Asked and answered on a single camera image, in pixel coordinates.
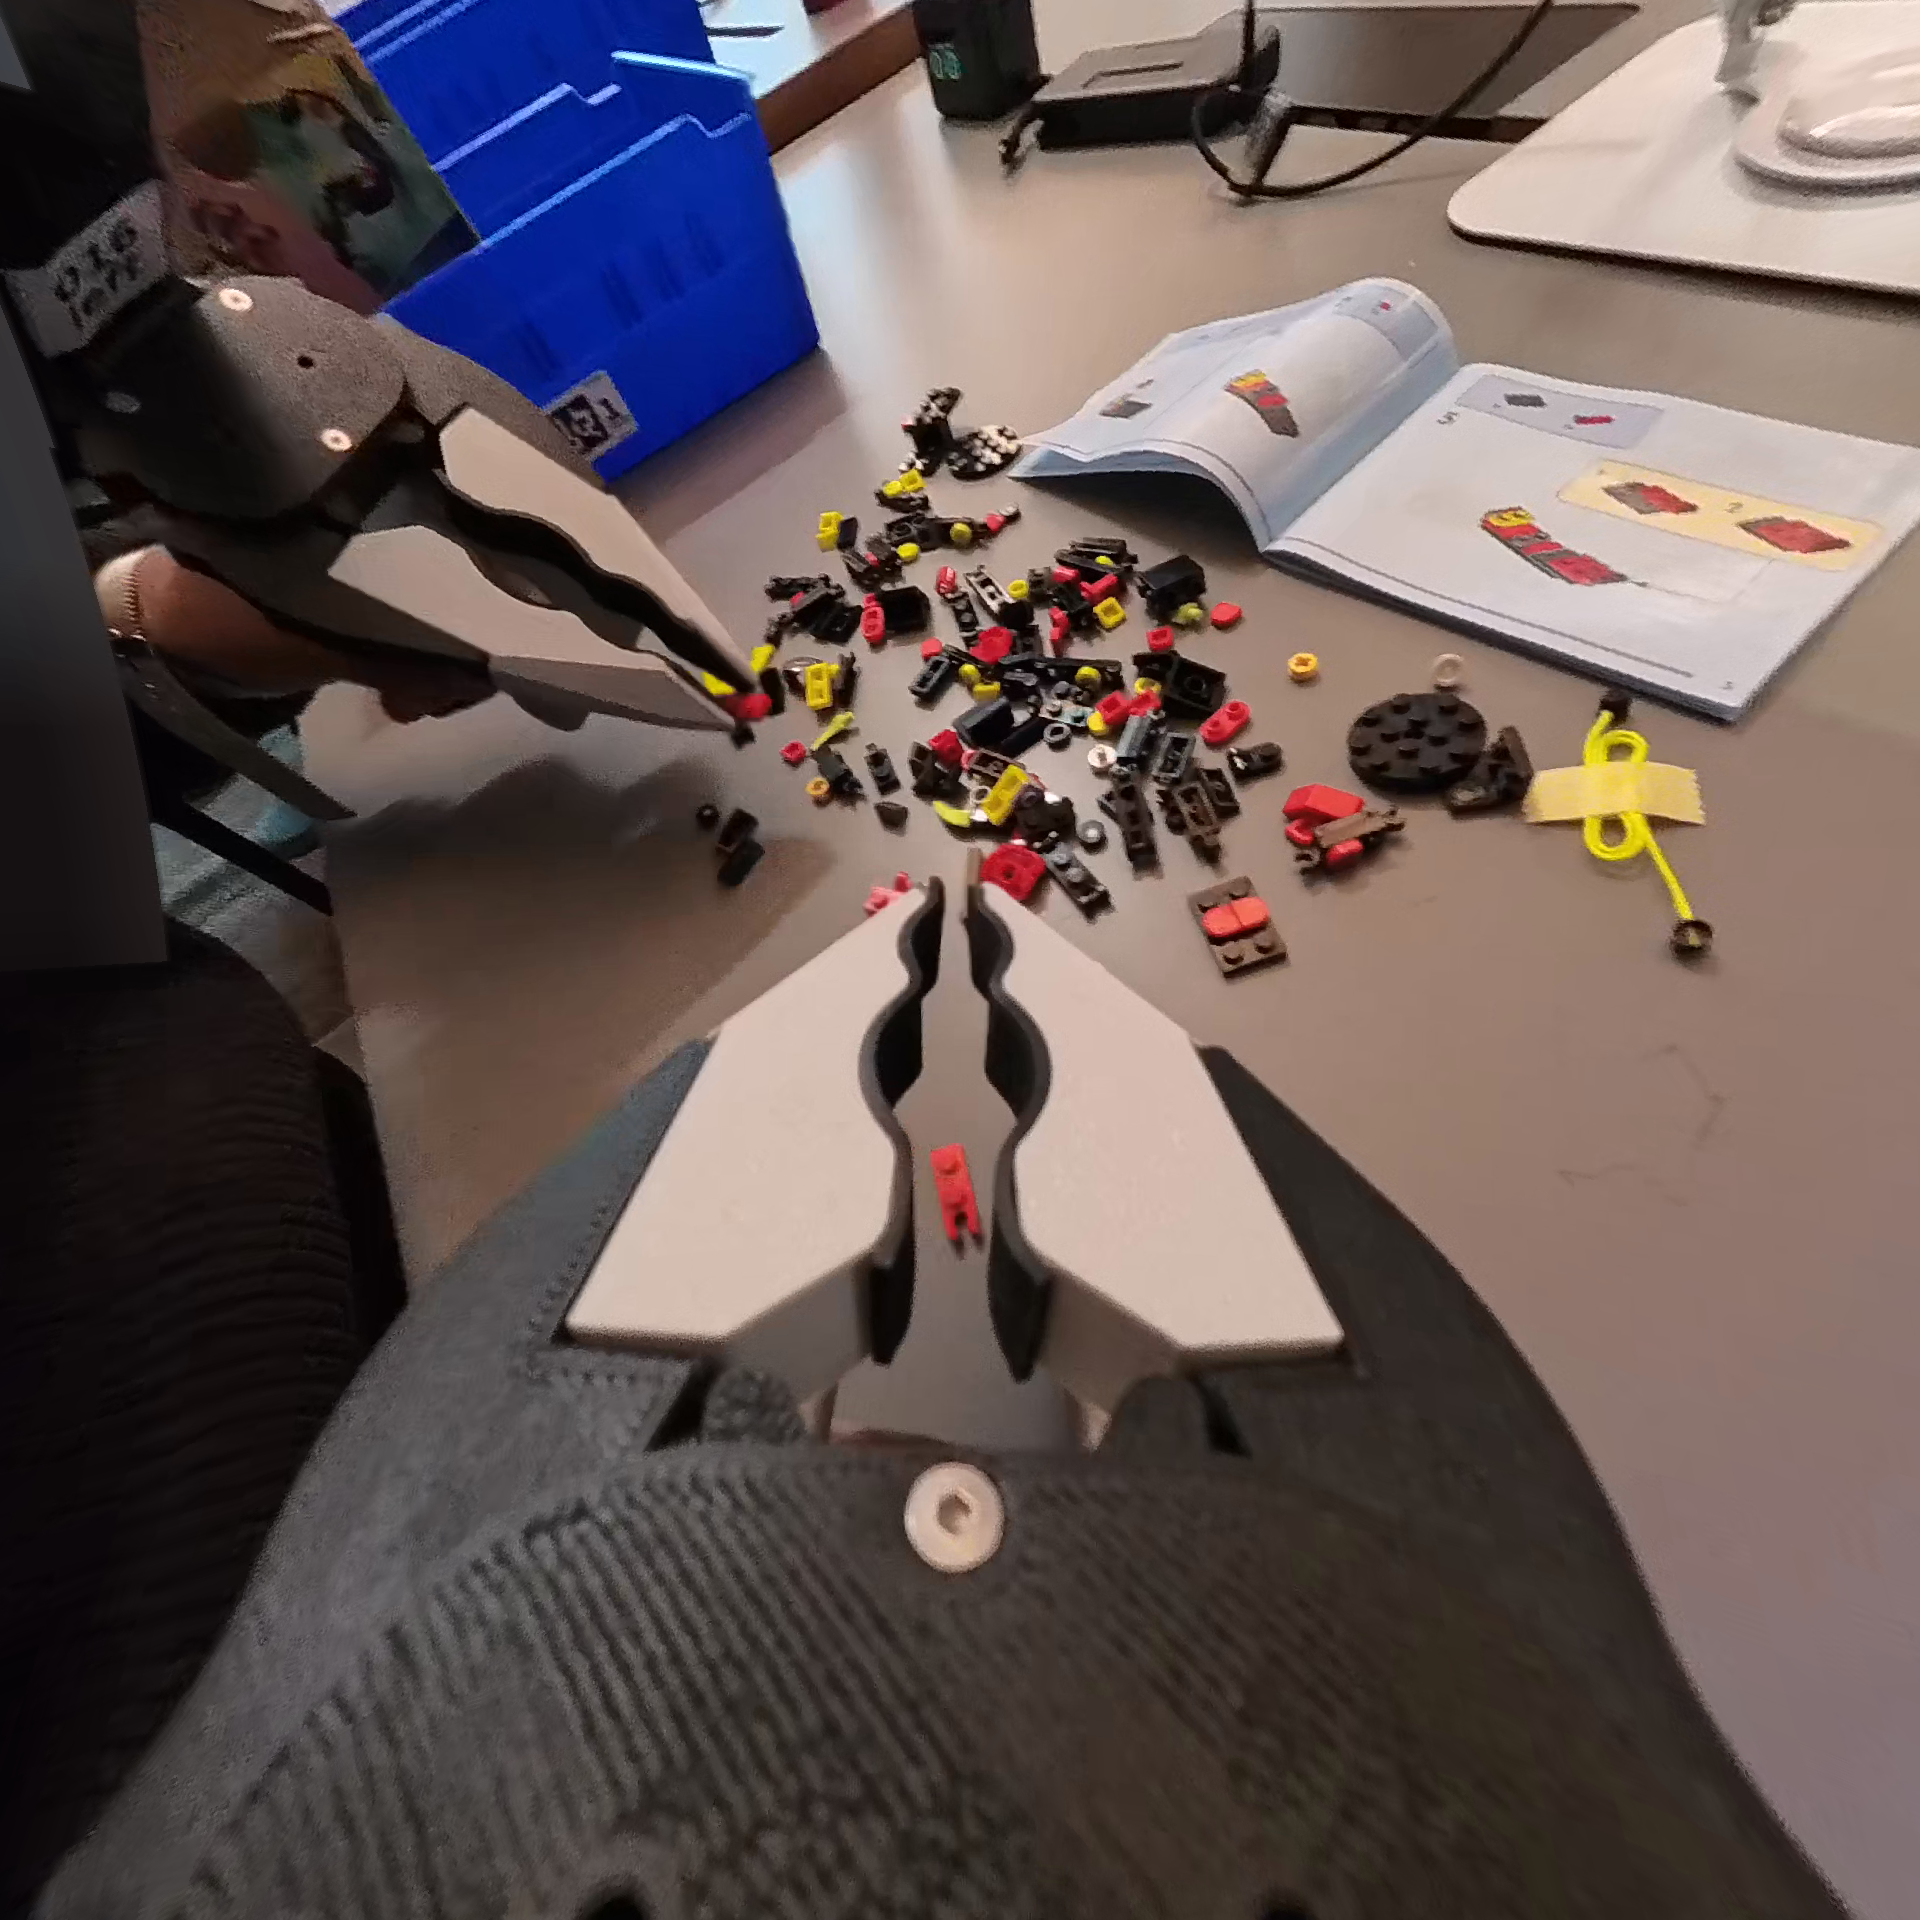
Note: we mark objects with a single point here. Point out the dark green device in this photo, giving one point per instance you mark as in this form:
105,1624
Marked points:
983,60

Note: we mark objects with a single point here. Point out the black plate with red tile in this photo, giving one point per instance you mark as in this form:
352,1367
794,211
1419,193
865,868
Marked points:
1237,928

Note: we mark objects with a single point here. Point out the large black round lego plate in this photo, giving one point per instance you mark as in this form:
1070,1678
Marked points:
1419,741

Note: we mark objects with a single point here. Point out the red round lego dish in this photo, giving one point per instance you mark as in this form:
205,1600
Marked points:
1017,872

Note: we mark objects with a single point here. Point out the black lego slope piece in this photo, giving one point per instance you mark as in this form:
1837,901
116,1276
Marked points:
1491,773

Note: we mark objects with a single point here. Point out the red rounded lego plate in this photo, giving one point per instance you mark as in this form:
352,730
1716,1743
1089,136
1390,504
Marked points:
893,897

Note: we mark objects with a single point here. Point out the lego instruction booklet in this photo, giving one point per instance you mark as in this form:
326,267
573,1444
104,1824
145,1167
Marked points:
1501,481

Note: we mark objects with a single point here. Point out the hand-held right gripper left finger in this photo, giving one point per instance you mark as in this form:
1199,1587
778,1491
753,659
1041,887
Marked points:
736,1186

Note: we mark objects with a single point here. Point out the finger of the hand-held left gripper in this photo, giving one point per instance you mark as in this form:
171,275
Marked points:
570,526
554,659

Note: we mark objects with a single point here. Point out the printed cardboard box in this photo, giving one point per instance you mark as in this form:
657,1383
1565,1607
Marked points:
330,165

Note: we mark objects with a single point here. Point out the person's black knitted sweater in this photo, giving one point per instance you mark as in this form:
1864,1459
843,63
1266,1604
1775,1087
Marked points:
151,1276

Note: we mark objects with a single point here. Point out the red and black clip piece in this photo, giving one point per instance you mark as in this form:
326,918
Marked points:
1327,817

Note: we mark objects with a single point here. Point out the blue plastic bin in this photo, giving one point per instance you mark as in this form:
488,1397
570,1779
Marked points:
645,283
509,75

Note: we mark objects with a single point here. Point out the person's left hand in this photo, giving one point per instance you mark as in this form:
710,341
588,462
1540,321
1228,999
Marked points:
225,614

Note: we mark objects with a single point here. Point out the red lego clip plate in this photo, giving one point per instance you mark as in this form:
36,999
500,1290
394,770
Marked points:
951,1186

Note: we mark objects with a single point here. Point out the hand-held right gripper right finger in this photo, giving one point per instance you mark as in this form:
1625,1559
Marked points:
1155,1186

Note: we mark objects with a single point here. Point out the white monitor stand base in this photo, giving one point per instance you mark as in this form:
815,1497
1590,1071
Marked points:
1620,195

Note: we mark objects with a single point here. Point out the black power adapter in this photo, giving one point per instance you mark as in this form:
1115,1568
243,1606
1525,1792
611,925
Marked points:
1155,83

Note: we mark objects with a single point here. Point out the pile of lego pieces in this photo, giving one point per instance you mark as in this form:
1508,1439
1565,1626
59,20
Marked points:
1035,674

